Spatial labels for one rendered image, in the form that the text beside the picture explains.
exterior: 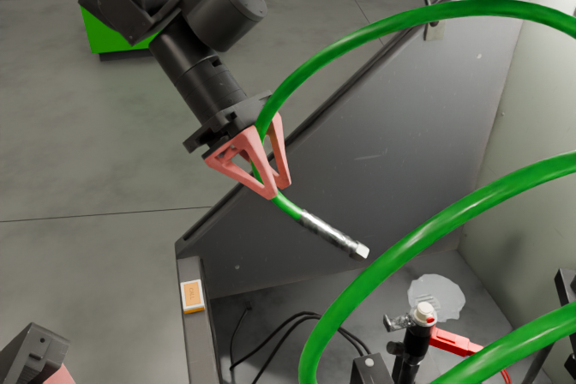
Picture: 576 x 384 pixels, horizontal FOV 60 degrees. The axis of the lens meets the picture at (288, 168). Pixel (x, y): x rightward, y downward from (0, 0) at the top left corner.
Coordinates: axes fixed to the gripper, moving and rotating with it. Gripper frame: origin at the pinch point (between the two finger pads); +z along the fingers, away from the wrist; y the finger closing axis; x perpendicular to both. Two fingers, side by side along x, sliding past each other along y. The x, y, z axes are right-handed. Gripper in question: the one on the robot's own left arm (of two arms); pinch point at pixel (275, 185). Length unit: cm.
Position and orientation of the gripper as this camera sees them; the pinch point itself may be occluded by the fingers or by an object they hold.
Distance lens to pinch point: 54.0
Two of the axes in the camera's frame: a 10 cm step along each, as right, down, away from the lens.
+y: 4.6, -3.5, 8.2
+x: -6.8, 4.5, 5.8
